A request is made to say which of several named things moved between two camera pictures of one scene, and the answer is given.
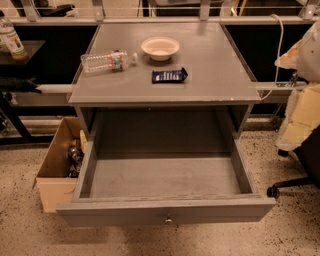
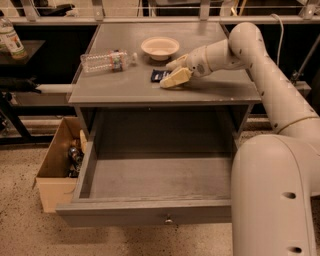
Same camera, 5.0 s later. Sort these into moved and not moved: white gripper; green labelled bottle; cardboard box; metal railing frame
Moved: white gripper
Not moved: cardboard box; metal railing frame; green labelled bottle
